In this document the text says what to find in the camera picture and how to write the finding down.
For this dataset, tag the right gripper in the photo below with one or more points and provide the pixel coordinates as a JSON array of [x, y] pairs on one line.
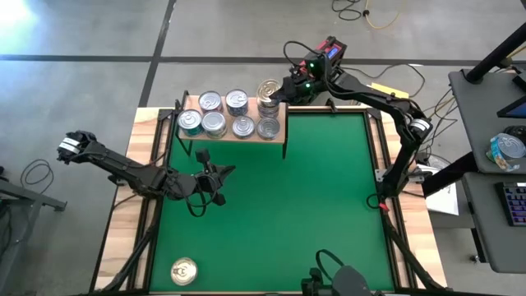
[[312, 78]]

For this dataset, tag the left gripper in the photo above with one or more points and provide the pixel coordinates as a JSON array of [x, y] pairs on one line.
[[193, 185]]

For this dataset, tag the large green can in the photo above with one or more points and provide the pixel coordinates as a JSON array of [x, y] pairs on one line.
[[214, 123]]

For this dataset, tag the silver can green label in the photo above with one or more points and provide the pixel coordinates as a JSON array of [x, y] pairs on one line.
[[243, 126]]

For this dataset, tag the silver can teal yellow label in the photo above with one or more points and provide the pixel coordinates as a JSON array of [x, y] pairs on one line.
[[268, 128]]

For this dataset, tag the blue label tuna can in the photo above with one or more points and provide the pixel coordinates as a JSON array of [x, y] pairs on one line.
[[237, 100]]

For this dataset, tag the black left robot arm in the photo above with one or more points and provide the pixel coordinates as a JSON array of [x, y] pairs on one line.
[[119, 166]]

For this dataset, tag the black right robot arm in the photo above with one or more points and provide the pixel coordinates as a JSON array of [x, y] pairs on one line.
[[370, 96]]

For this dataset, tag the wooden shelf black legs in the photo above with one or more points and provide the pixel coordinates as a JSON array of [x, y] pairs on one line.
[[193, 102]]

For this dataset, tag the red black power station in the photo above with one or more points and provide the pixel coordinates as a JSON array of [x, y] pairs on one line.
[[335, 49]]

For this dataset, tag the green table mat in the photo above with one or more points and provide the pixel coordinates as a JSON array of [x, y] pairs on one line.
[[267, 214]]

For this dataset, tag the yellow paper envelope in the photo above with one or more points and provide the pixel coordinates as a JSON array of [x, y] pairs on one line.
[[390, 91]]

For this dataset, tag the grey desk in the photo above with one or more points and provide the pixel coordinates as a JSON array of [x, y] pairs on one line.
[[487, 238], [472, 115]]

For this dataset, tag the white paper sheet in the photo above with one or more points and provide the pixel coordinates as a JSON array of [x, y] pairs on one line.
[[446, 203]]

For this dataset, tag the black slanted pole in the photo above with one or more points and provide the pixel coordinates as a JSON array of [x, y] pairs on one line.
[[495, 55]]

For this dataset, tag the grey metal stand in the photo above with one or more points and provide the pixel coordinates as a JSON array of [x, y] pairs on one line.
[[37, 197]]

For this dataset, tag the black tablet screen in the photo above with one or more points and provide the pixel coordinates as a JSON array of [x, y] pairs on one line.
[[517, 111]]

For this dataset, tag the black round device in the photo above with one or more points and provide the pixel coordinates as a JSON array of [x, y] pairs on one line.
[[518, 130]]

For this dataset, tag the black keyboard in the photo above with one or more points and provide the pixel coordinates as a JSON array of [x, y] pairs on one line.
[[513, 203]]

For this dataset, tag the silver metal bracket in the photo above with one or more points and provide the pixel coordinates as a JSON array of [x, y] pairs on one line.
[[378, 175]]

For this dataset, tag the black aluminium table frame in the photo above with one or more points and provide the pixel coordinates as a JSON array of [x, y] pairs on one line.
[[391, 246]]

